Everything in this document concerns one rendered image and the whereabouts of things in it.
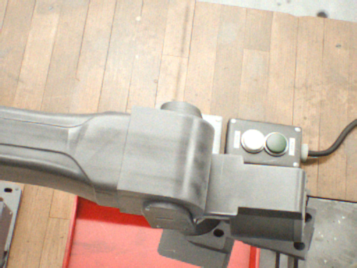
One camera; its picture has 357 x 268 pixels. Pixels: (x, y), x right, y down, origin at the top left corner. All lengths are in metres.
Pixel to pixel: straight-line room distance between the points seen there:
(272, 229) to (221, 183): 0.06
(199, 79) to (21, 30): 0.28
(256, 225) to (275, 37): 0.59
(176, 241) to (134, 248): 0.29
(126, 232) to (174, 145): 0.48
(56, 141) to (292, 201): 0.18
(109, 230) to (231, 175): 0.44
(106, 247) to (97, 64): 0.28
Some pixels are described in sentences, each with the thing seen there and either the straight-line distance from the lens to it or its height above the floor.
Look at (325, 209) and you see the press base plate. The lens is 1.04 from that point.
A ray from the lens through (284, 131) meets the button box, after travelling 1.03.
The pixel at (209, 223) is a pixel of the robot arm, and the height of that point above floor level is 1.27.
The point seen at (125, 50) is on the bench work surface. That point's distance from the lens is 1.09.
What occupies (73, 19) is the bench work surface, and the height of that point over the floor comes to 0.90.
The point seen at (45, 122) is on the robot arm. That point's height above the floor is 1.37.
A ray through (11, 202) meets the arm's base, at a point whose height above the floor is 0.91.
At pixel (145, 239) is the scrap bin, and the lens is 0.98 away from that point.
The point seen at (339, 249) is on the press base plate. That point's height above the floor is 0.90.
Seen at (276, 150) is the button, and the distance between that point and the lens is 1.01.
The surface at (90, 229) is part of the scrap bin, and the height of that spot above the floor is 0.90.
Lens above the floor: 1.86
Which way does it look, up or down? 68 degrees down
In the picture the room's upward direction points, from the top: 10 degrees clockwise
